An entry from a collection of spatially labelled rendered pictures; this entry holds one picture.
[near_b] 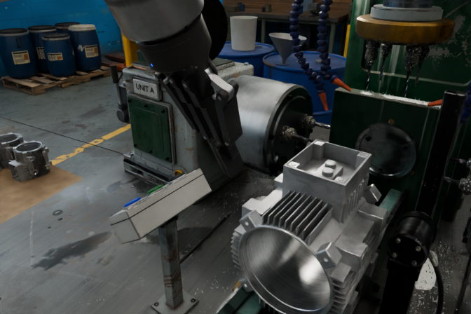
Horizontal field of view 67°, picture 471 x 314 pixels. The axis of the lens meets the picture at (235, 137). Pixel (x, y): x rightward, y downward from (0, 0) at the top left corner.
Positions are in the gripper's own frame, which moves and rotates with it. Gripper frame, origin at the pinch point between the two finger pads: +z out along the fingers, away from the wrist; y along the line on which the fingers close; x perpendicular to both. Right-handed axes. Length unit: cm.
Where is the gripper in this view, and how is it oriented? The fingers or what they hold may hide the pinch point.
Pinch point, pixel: (227, 153)
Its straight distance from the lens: 50.7
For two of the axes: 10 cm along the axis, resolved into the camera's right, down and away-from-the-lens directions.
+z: 2.9, 7.0, 6.5
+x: -6.3, 6.6, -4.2
